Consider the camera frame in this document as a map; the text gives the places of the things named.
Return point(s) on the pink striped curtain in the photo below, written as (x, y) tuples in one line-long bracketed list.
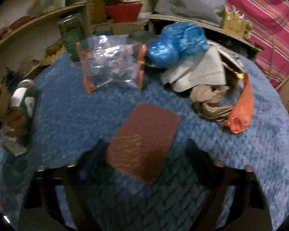
[(270, 21)]

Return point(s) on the green glass jar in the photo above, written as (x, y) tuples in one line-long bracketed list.
[(71, 32)]

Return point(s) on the blue textured table cloth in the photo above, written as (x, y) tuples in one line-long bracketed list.
[(70, 121)]

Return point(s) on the brown scouring pad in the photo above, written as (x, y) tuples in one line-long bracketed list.
[(142, 143)]

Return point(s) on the orange plastic bag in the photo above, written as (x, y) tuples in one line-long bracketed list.
[(241, 115)]

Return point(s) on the wooden shelf unit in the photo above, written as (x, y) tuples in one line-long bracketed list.
[(29, 27)]

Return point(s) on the crumpled brown paper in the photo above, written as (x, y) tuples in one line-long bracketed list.
[(206, 99)]

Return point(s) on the grey cushion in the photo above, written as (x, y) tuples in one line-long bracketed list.
[(205, 11)]

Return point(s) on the yellow oil jug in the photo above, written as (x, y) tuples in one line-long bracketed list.
[(97, 11)]

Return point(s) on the grey side table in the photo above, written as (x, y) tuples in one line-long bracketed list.
[(233, 42)]

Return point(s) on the red plastic basin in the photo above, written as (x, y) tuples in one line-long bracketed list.
[(124, 12)]

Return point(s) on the blue plastic bag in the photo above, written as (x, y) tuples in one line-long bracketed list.
[(177, 41)]

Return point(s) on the clear orange-edged plastic bag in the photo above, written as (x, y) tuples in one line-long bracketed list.
[(105, 59)]

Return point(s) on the black white patterned packet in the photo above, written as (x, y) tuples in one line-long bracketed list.
[(230, 59)]

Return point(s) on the yellow wicker utensil basket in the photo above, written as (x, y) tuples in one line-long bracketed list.
[(235, 23)]

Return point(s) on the white cloth rag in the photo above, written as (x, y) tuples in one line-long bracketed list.
[(202, 69)]

